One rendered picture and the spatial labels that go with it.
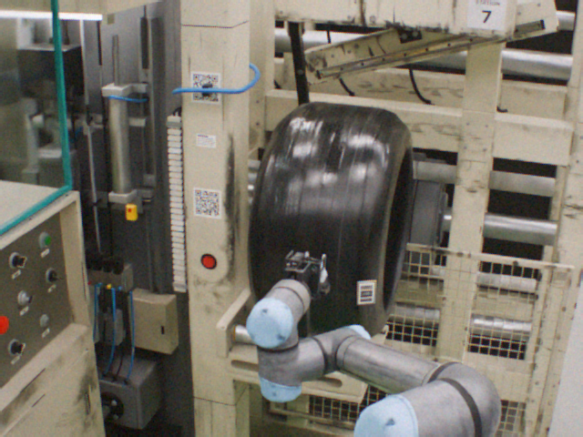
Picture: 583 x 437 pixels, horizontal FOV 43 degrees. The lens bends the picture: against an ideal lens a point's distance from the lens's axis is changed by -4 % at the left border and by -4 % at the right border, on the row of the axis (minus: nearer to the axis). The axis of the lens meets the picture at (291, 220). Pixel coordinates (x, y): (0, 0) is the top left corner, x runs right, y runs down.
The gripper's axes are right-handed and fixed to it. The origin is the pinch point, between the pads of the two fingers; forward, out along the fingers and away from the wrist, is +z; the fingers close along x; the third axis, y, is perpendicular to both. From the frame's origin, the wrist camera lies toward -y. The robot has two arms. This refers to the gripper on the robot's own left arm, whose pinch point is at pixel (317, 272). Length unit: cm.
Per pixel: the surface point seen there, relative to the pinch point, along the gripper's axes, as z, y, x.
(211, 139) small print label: 19.5, 21.3, 32.7
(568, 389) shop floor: 165, -101, -80
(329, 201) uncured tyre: 3.9, 14.6, -0.4
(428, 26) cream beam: 42, 51, -13
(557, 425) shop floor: 137, -104, -75
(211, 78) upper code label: 18, 36, 33
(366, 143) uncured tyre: 13.7, 25.9, -5.5
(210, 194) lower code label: 21.0, 7.4, 32.9
